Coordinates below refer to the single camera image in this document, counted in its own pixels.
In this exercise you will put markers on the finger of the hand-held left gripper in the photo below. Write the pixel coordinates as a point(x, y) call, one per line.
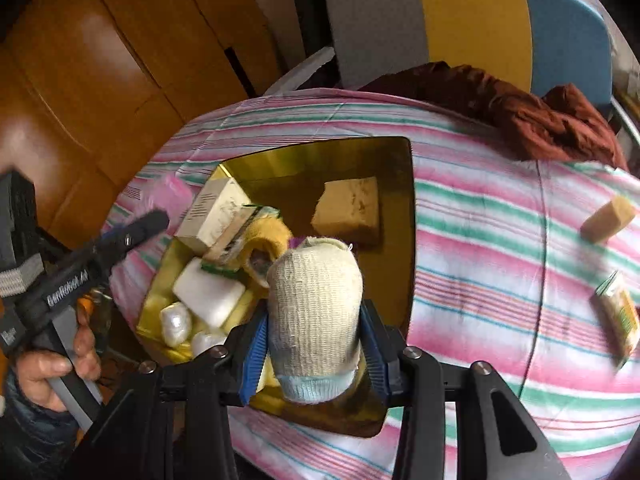
point(142, 230)

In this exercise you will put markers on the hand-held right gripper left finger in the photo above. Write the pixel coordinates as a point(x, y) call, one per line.
point(252, 360)

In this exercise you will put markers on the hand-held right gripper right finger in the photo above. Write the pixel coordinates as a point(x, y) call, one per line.
point(376, 360)

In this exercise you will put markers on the pink plastic bag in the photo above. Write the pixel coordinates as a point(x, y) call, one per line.
point(167, 197)

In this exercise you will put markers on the cream knit sock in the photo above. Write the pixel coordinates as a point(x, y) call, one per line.
point(312, 305)

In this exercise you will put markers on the white foam block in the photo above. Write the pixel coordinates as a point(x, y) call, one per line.
point(210, 290)

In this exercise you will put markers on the yellow green packet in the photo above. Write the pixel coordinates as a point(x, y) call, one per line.
point(617, 315)
point(230, 249)

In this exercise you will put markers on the yellow sock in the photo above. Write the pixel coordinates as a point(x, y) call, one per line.
point(265, 237)

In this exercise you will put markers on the yellow sponge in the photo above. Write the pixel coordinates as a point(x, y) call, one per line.
point(607, 220)
point(347, 210)

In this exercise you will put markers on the gold metal tray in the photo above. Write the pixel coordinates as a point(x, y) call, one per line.
point(300, 167)

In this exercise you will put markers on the person's left forearm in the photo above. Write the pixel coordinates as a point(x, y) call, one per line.
point(30, 440)

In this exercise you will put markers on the person's left hand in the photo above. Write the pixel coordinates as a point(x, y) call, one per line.
point(40, 380)

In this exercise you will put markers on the white plastic bag ball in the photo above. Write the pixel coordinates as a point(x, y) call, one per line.
point(209, 344)
point(175, 325)

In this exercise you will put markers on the white cardboard box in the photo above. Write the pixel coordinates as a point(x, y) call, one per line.
point(215, 215)

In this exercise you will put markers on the striped tablecloth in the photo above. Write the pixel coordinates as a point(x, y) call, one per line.
point(475, 240)

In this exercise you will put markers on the wooden wardrobe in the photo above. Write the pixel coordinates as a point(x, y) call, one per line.
point(100, 60)

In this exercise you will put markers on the white cardboard piece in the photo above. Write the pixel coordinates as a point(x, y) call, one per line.
point(305, 67)

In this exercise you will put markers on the dark red jacket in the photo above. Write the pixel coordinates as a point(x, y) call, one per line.
point(545, 125)

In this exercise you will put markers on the grey yellow blue chair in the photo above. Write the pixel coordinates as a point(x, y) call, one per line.
point(475, 15)

